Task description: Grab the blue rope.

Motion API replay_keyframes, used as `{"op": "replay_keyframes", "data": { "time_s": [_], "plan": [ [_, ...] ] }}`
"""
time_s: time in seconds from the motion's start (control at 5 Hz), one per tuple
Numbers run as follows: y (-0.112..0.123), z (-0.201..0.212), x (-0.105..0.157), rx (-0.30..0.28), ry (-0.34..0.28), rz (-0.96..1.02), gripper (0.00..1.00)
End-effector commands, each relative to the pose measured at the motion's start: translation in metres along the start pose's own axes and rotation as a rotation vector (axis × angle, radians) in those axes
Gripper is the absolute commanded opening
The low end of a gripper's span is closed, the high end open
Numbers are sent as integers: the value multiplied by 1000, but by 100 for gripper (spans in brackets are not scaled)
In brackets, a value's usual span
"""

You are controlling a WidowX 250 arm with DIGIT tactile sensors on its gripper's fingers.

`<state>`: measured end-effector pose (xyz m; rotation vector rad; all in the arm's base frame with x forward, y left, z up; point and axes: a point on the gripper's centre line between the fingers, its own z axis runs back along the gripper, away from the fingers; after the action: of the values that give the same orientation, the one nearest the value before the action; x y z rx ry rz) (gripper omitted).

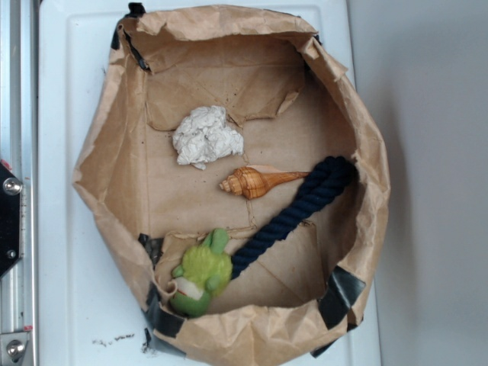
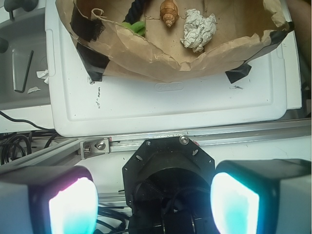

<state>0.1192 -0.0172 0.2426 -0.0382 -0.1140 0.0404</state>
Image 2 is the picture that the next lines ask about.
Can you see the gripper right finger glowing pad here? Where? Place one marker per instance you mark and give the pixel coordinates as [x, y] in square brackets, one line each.
[272, 196]

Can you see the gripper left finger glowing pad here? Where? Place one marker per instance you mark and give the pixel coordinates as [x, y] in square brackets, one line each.
[47, 200]

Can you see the white plastic lid board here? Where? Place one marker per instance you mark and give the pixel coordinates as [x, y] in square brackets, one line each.
[125, 105]

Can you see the black allen key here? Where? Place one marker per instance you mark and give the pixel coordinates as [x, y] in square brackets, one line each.
[21, 66]

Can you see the brown paper bag tray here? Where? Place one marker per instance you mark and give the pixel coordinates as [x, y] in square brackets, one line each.
[245, 30]

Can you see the crumpled white paper ball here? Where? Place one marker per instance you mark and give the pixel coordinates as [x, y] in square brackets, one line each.
[198, 30]

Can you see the green plush toy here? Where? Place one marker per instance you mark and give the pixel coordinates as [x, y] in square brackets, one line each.
[138, 27]

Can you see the brown toy croissant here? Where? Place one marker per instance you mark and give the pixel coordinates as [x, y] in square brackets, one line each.
[169, 12]

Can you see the aluminium frame rail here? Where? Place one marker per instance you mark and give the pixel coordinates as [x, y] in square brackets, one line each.
[265, 140]

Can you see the black octagonal mount base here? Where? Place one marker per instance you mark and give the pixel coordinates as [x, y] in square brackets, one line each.
[167, 183]

